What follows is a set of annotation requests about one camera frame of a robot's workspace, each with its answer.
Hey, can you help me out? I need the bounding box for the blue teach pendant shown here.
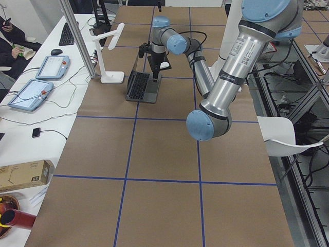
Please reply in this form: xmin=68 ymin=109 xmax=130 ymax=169
xmin=35 ymin=55 xmax=70 ymax=80
xmin=8 ymin=79 xmax=54 ymax=112

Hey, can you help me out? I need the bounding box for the red cylinder toy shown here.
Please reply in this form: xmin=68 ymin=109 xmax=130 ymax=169
xmin=1 ymin=208 xmax=36 ymax=230

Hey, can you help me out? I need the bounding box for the seated person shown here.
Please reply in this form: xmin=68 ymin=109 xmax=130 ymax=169
xmin=1 ymin=17 xmax=42 ymax=79

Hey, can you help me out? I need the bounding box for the white chair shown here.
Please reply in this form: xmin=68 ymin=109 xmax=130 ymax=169
xmin=257 ymin=116 xmax=324 ymax=157

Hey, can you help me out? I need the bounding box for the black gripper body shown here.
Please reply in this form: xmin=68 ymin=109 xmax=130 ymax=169
xmin=138 ymin=42 xmax=167 ymax=75

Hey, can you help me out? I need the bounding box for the black computer mouse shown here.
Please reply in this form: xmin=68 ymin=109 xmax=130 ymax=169
xmin=50 ymin=48 xmax=63 ymax=56

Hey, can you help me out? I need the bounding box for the grey laptop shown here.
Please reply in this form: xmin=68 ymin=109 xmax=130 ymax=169
xmin=125 ymin=55 xmax=162 ymax=103

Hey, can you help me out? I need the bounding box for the far blue teach pendant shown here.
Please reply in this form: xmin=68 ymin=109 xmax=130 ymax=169
xmin=35 ymin=55 xmax=70 ymax=80

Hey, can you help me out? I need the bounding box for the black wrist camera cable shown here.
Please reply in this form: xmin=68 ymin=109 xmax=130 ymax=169
xmin=177 ymin=30 xmax=208 ymax=62

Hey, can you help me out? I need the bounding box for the white desk lamp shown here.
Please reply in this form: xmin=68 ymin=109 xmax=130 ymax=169
xmin=89 ymin=23 xmax=125 ymax=84

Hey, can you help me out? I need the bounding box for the black keyboard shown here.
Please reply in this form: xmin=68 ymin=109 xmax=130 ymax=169
xmin=59 ymin=23 xmax=75 ymax=46

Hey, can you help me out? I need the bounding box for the white camera mast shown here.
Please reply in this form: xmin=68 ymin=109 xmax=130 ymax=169
xmin=209 ymin=0 xmax=242 ymax=79

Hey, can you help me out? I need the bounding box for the black mouse pad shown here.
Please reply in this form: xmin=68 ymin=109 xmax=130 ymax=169
xmin=148 ymin=56 xmax=172 ymax=72

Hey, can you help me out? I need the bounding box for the white computer mouse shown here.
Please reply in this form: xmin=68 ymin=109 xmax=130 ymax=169
xmin=160 ymin=62 xmax=170 ymax=70

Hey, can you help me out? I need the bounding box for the aluminium frame post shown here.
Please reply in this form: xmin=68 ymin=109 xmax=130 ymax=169
xmin=59 ymin=0 xmax=97 ymax=79

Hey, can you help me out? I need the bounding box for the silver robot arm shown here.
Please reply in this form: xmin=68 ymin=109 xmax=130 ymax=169
xmin=139 ymin=0 xmax=304 ymax=141

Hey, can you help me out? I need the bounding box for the near blue teach pendant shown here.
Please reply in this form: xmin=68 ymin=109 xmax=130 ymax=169
xmin=8 ymin=79 xmax=54 ymax=112

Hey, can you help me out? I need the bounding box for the cardboard box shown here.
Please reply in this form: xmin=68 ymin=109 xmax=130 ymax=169
xmin=1 ymin=160 xmax=53 ymax=193

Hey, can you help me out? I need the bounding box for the small black device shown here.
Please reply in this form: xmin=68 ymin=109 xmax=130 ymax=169
xmin=32 ymin=128 xmax=41 ymax=138

